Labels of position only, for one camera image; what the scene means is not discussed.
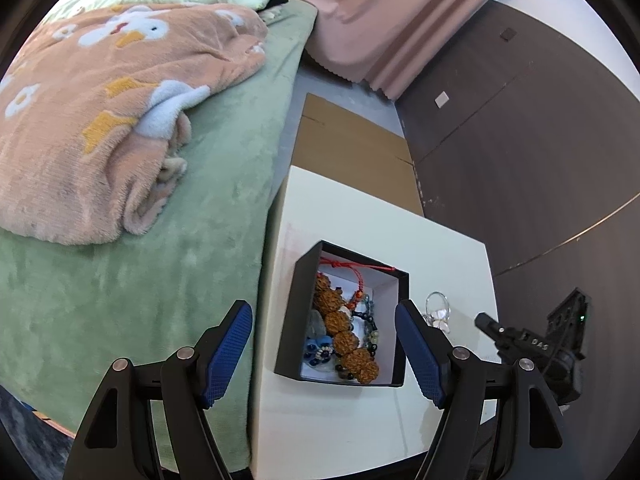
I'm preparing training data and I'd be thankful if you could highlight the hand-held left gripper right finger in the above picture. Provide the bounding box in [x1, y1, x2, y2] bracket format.
[394, 300, 583, 480]

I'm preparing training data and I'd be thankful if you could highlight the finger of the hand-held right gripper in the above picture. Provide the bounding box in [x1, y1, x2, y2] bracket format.
[475, 312, 526, 363]

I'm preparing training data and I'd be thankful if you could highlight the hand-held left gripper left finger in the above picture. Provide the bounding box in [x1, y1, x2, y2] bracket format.
[64, 300, 254, 480]

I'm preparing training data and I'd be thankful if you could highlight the dark crystal bead bracelet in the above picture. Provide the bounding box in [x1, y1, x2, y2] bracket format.
[350, 294, 386, 361]

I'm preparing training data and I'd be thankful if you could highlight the brown seed bead bracelet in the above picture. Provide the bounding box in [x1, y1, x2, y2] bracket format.
[312, 271, 381, 386]

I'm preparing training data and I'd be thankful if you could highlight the red cord bracelet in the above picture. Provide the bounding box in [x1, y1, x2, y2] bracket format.
[319, 256, 397, 311]

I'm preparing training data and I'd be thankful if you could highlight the blue bead trinket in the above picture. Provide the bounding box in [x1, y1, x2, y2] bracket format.
[301, 336, 335, 367]

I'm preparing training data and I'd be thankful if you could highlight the black gift box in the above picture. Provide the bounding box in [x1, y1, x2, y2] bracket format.
[273, 240, 411, 388]

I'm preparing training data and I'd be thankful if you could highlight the bed with green sheet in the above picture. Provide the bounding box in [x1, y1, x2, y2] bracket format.
[0, 0, 321, 471]

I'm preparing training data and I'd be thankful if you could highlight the white side table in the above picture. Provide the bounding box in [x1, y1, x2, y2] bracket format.
[248, 165, 498, 480]

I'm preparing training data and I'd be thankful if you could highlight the flat cardboard box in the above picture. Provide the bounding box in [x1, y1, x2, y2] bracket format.
[292, 92, 426, 218]

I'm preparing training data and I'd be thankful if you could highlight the pink duck print blanket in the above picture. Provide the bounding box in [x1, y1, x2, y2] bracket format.
[0, 2, 268, 246]

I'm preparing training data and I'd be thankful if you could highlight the wide pink curtain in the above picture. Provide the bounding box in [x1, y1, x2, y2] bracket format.
[285, 0, 506, 101]

